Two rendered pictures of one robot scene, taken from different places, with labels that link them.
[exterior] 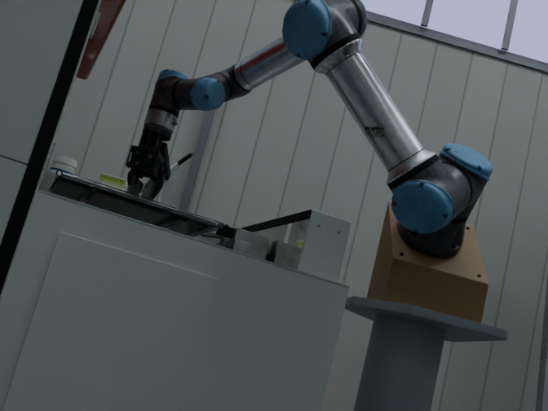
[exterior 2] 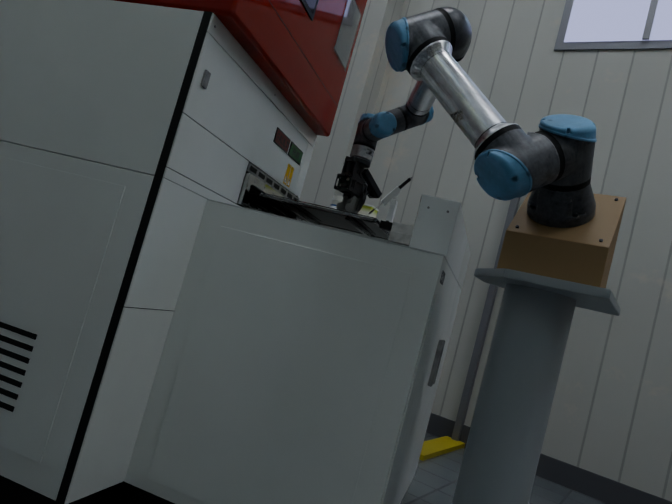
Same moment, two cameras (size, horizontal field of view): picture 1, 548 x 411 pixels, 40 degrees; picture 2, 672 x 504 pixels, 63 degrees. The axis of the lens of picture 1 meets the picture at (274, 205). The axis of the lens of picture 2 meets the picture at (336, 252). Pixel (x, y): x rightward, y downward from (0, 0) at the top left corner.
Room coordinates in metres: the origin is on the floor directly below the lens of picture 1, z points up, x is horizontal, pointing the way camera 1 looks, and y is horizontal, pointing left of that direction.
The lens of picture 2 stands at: (0.34, -0.71, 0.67)
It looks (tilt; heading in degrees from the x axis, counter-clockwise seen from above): 4 degrees up; 36
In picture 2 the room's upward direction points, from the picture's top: 15 degrees clockwise
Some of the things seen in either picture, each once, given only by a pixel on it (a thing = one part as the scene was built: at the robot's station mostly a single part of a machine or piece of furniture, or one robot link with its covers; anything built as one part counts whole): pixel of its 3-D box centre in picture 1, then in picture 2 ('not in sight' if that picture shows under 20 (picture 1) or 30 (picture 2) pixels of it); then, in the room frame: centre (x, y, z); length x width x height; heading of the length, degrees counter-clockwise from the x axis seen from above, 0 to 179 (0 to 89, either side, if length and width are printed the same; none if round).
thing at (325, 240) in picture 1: (276, 254); (442, 243); (1.78, -0.03, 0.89); 0.55 x 0.09 x 0.14; 19
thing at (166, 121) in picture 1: (161, 123); (362, 155); (1.77, 0.32, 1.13); 0.08 x 0.08 x 0.05
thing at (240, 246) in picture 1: (225, 254); (411, 248); (1.82, 0.09, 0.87); 0.36 x 0.08 x 0.03; 19
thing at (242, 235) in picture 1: (249, 238); (406, 230); (1.67, 0.03, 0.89); 0.08 x 0.03 x 0.03; 109
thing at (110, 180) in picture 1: (110, 189); (365, 214); (2.08, 0.46, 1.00); 0.07 x 0.07 x 0.07; 10
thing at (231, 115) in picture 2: (55, 108); (256, 150); (1.47, 0.48, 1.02); 0.81 x 0.03 x 0.40; 19
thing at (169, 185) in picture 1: (163, 184); (389, 203); (1.99, 0.31, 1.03); 0.06 x 0.04 x 0.13; 109
